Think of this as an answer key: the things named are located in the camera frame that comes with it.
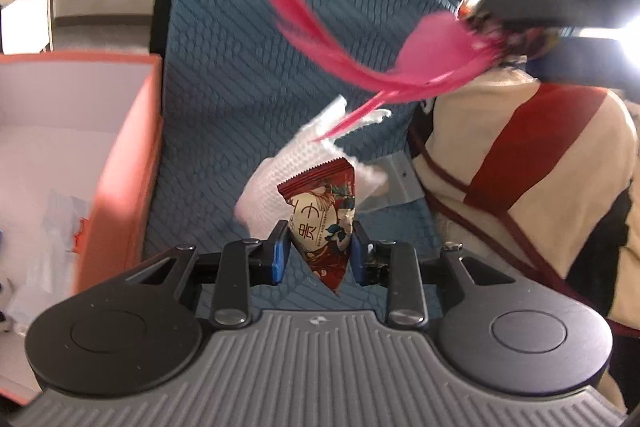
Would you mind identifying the cream red striped blanket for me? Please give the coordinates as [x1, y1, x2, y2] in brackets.
[406, 74, 640, 338]

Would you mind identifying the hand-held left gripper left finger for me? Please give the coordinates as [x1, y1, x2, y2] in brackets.
[125, 219, 292, 329]

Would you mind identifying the blue quilted blanket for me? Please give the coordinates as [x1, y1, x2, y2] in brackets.
[142, 0, 487, 314]

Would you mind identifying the clear plastic bag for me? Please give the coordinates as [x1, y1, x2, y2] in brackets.
[7, 189, 95, 325]

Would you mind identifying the grey plastic piece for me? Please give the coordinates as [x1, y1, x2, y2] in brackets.
[371, 153, 427, 204]

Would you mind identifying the red snack packet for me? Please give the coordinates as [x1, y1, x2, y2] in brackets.
[276, 158, 358, 298]

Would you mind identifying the pink feather toy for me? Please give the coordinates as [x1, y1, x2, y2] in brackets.
[232, 0, 507, 144]

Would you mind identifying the white knit glove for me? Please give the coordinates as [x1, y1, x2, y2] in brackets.
[234, 95, 392, 242]

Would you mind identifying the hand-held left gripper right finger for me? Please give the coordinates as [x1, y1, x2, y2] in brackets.
[350, 227, 517, 329]

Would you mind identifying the pink cardboard box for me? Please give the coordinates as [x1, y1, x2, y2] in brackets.
[0, 51, 165, 408]

